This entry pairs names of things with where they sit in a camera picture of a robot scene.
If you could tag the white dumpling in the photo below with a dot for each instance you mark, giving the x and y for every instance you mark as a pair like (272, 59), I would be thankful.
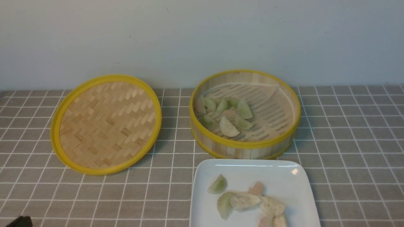
(227, 128)

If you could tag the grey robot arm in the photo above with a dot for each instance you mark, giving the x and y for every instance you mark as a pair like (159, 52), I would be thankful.
(21, 221)

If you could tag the green dumpling plate upper left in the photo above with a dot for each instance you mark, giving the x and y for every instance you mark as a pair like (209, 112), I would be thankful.
(218, 186)

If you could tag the green dumpling plate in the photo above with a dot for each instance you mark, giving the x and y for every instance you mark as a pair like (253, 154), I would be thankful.
(218, 186)
(224, 206)

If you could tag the pink dumpling plate top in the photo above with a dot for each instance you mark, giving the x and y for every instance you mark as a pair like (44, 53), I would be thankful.
(257, 189)

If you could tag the pink dumpling plate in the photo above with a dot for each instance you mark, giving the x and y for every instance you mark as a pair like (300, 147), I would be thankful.
(266, 220)
(257, 189)

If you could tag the green dumpling plate lower left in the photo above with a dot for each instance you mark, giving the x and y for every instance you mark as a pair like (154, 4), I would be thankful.
(224, 206)

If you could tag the white dumpling plate centre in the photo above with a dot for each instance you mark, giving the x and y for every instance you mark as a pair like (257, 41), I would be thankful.
(244, 201)

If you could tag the white dumpling plate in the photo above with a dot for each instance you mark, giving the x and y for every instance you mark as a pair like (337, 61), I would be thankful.
(280, 221)
(272, 206)
(244, 201)

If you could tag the white square plate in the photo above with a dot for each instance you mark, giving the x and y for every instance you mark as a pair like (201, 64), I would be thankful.
(285, 181)

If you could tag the pink dumpling plate bottom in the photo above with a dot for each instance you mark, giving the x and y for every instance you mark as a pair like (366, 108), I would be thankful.
(266, 220)

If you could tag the white dumpling plate bottom right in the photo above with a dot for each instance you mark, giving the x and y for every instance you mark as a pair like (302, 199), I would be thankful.
(280, 221)

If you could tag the pale dumpling steamer far left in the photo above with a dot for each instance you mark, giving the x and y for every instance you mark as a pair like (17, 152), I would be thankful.
(199, 105)

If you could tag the green dumpling steamer lower left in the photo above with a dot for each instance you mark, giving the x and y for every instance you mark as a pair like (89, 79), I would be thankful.
(208, 122)

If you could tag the green dumpling steamer centre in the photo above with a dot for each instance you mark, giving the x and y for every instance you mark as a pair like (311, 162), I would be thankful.
(222, 106)

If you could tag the pink dumpling in steamer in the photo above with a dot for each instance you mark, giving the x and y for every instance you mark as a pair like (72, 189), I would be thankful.
(230, 114)

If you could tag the green dumpling steamer top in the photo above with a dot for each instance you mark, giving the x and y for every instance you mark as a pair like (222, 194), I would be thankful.
(232, 103)

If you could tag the bamboo steamer basket yellow rim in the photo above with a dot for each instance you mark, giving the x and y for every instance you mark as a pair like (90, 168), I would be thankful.
(276, 114)

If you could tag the bamboo steamer lid yellow rim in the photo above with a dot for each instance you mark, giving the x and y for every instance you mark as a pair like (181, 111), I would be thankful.
(106, 125)

